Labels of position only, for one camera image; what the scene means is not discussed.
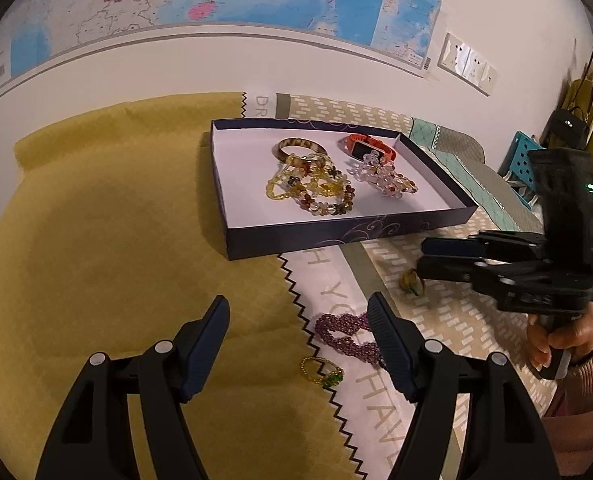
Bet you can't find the person's right hand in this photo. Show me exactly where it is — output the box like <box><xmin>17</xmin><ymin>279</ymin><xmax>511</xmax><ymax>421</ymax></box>
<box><xmin>526</xmin><ymin>305</ymin><xmax>593</xmax><ymax>372</ymax></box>

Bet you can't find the purple bead bracelet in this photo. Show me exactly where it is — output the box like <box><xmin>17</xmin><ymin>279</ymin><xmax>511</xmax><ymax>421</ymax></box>
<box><xmin>315</xmin><ymin>311</ymin><xmax>384</xmax><ymax>366</ymax></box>

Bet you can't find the clear crystal bead bracelet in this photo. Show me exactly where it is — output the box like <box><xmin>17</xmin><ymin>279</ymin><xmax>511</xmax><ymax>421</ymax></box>
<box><xmin>351</xmin><ymin>152</ymin><xmax>419</xmax><ymax>199</ymax></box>

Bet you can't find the white wall socket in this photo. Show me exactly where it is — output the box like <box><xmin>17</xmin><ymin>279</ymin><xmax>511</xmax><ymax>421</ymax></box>
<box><xmin>463</xmin><ymin>47</ymin><xmax>488</xmax><ymax>86</ymax></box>
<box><xmin>439</xmin><ymin>32</ymin><xmax>469</xmax><ymax>73</ymax></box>

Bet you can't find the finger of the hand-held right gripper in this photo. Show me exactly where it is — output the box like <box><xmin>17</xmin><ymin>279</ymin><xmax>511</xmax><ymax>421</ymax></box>
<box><xmin>416</xmin><ymin>257</ymin><xmax>502</xmax><ymax>283</ymax></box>
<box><xmin>421</xmin><ymin>232</ymin><xmax>547</xmax><ymax>261</ymax></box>

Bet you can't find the blue plastic stool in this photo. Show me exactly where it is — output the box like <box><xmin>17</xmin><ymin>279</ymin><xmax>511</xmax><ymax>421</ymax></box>
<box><xmin>499</xmin><ymin>131</ymin><xmax>544</xmax><ymax>211</ymax></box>

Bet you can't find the black handbag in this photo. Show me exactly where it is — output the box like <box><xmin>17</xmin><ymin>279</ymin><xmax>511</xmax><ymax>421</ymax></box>
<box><xmin>541</xmin><ymin>108</ymin><xmax>589</xmax><ymax>150</ymax></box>

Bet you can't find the small bronze ring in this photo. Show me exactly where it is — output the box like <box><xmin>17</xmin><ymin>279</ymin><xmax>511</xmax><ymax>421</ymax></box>
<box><xmin>401</xmin><ymin>269</ymin><xmax>424</xmax><ymax>295</ymax></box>

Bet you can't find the brown flower bead bracelet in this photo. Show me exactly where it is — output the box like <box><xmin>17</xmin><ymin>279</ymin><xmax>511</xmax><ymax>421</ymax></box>
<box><xmin>281</xmin><ymin>160</ymin><xmax>356</xmax><ymax>217</ymax></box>

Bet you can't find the yellow amber bead bracelet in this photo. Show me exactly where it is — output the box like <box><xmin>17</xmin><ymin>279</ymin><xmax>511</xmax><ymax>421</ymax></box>
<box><xmin>265</xmin><ymin>152</ymin><xmax>349</xmax><ymax>201</ymax></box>

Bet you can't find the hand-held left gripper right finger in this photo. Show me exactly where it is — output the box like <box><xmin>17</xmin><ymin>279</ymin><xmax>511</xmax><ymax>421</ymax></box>
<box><xmin>367</xmin><ymin>291</ymin><xmax>559</xmax><ymax>480</ymax></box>

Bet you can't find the tortoiseshell bangle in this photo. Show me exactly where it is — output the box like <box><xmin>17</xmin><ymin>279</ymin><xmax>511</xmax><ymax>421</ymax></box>
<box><xmin>276</xmin><ymin>137</ymin><xmax>329</xmax><ymax>163</ymax></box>

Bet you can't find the person's right forearm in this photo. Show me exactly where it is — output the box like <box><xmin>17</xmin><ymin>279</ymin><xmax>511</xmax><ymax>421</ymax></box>
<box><xmin>541</xmin><ymin>310</ymin><xmax>593</xmax><ymax>480</ymax></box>

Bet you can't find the orange smartwatch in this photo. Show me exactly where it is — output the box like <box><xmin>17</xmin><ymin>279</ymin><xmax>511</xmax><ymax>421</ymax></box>
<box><xmin>339</xmin><ymin>133</ymin><xmax>396</xmax><ymax>166</ymax></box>

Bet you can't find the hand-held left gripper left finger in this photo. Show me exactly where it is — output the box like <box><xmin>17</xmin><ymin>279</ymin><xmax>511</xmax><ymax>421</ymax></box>
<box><xmin>36</xmin><ymin>295</ymin><xmax>231</xmax><ymax>480</ymax></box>

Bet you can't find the navy cardboard box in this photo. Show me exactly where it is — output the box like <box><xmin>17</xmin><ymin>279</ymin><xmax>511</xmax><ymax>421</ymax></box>
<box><xmin>210</xmin><ymin>118</ymin><xmax>478</xmax><ymax>262</ymax></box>

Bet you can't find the yellow bead ring green stone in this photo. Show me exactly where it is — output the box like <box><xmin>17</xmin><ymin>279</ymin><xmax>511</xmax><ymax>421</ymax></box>
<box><xmin>301</xmin><ymin>356</ymin><xmax>344</xmax><ymax>387</ymax></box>

